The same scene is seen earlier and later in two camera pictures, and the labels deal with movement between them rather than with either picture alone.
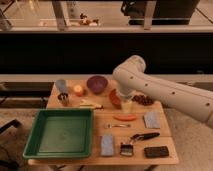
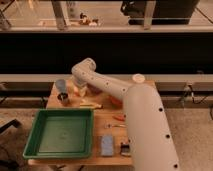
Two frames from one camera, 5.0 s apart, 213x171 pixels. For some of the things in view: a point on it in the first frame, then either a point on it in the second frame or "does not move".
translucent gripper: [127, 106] -> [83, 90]
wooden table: [127, 131] does not move
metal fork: [109, 126] does not move
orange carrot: [129, 117] does not move
